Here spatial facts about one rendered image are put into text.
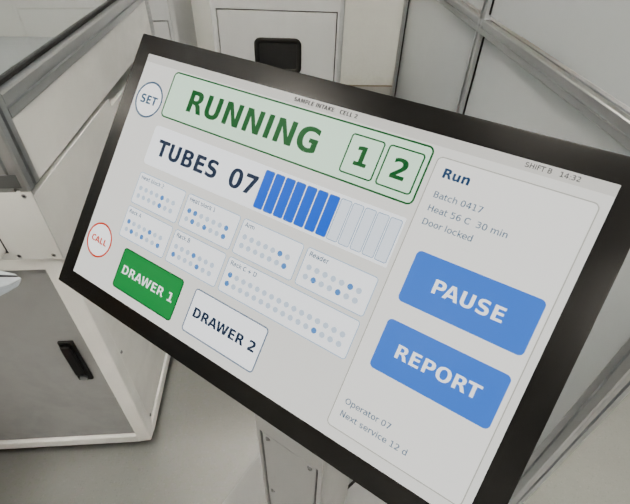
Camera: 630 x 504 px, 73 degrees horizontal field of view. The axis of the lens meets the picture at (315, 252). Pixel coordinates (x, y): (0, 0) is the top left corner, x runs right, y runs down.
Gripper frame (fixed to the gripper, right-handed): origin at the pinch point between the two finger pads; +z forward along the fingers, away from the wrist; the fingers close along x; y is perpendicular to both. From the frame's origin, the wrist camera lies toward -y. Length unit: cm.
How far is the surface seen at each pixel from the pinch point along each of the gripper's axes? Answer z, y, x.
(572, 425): 86, -7, -55
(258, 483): 89, -64, 6
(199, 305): 14.8, 1.2, -7.1
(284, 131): 14.9, 20.2, -9.2
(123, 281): 14.8, -0.8, 3.5
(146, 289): 14.8, -0.2, 0.0
